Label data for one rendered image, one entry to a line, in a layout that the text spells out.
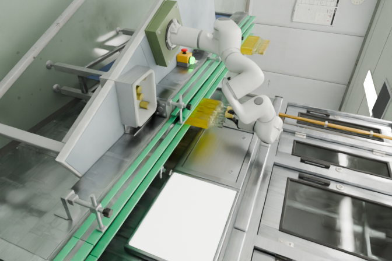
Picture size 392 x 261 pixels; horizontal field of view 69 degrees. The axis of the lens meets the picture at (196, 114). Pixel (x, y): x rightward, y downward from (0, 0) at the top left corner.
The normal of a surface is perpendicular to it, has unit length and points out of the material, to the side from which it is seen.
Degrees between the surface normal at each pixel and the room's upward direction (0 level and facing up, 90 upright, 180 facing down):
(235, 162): 91
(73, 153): 0
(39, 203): 90
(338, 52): 90
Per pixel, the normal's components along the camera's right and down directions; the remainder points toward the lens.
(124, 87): -0.37, 0.52
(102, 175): 0.02, -0.83
